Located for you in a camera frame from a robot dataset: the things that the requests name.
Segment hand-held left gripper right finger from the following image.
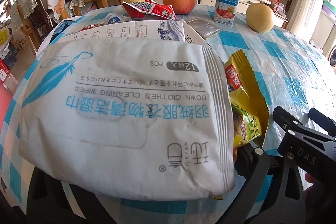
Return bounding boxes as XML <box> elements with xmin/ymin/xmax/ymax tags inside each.
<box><xmin>234</xmin><ymin>145</ymin><xmax>306</xmax><ymax>224</ymax></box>

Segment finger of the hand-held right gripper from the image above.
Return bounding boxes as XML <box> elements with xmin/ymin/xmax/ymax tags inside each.
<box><xmin>308</xmin><ymin>108</ymin><xmax>336</xmax><ymax>136</ymax></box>
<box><xmin>273</xmin><ymin>106</ymin><xmax>336</xmax><ymax>174</ymax></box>

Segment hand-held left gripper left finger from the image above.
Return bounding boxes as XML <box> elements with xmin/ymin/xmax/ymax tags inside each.
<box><xmin>26</xmin><ymin>168</ymin><xmax>105</xmax><ymax>224</ymax></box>

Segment yellow snack wrapper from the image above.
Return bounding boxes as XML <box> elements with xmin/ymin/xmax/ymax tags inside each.
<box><xmin>223</xmin><ymin>49</ymin><xmax>269</xmax><ymax>148</ymax></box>

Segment white wet wipes packet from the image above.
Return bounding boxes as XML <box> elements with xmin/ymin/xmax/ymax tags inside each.
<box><xmin>18</xmin><ymin>39</ymin><xmax>235</xmax><ymax>201</ymax></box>

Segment blue white checked tablecloth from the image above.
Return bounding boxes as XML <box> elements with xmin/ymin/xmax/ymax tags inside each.
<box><xmin>0</xmin><ymin>4</ymin><xmax>336</xmax><ymax>224</ymax></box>

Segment washing machine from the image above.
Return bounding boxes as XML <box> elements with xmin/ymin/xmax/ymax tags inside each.
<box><xmin>324</xmin><ymin>40</ymin><xmax>336</xmax><ymax>67</ymax></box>

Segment yellow pear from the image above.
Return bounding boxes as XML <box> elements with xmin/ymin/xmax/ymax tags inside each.
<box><xmin>246</xmin><ymin>3</ymin><xmax>275</xmax><ymax>33</ymax></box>

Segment red gift boxes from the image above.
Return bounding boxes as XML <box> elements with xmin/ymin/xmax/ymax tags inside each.
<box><xmin>0</xmin><ymin>59</ymin><xmax>19</xmax><ymax>96</ymax></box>

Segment silver foil packet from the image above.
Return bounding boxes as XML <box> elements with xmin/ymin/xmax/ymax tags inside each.
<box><xmin>186</xmin><ymin>18</ymin><xmax>222</xmax><ymax>39</ymax></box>

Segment red snack wrapper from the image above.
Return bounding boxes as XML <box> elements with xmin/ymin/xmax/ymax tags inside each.
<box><xmin>122</xmin><ymin>0</ymin><xmax>177</xmax><ymax>21</ymax></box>

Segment dark wooden chair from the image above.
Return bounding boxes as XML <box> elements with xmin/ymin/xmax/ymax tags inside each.
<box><xmin>16</xmin><ymin>0</ymin><xmax>53</xmax><ymax>54</ymax></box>

